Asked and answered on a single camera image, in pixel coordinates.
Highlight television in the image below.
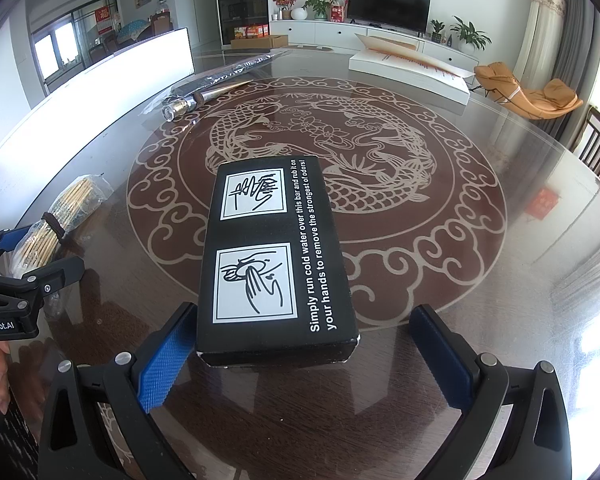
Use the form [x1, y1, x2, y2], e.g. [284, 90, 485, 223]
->
[347, 0, 431, 33]

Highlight bushy green potted plant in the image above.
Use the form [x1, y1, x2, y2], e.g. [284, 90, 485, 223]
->
[302, 0, 337, 21]

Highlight dark glass cabinet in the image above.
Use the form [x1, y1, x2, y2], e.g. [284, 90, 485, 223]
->
[215, 0, 271, 47]

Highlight large potted plant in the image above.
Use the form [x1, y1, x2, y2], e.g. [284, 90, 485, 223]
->
[450, 16, 492, 52]

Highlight cardboard box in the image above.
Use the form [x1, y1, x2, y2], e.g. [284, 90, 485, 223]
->
[230, 34, 289, 50]

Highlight red paper slip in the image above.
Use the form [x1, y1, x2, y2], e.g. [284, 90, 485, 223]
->
[522, 187, 558, 221]

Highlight white TV cabinet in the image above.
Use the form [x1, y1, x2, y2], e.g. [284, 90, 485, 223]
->
[270, 20, 481, 68]

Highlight table with blue cloth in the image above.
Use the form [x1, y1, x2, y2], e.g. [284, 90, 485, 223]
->
[116, 19, 153, 43]

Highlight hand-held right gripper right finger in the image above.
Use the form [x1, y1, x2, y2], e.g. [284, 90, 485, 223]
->
[409, 304, 573, 480]

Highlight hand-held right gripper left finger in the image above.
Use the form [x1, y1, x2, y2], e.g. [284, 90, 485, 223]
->
[37, 301, 201, 480]

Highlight white partition board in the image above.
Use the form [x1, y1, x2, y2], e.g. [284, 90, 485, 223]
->
[0, 27, 196, 221]

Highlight silver horn-shaped tool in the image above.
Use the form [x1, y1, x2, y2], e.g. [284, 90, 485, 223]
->
[161, 79, 253, 122]

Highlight bag of cotton swabs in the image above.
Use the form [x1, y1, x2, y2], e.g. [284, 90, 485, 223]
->
[7, 172, 113, 318]

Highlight clear plastic bag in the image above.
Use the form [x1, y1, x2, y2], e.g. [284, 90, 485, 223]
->
[150, 49, 293, 116]

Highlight white flat box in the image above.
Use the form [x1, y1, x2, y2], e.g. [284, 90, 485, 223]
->
[349, 30, 471, 106]

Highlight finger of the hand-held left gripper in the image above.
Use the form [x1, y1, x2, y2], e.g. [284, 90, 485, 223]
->
[0, 226, 32, 273]
[0, 256, 86, 311]

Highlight orange lounge chair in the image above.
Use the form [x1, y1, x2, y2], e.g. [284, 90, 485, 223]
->
[474, 61, 584, 121]

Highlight black printed box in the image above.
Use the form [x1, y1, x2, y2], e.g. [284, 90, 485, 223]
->
[196, 155, 361, 368]

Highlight red flowers in vase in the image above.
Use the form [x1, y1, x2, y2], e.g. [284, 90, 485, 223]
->
[272, 0, 301, 21]

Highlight grey curtain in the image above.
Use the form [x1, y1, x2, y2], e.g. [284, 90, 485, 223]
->
[545, 0, 600, 143]

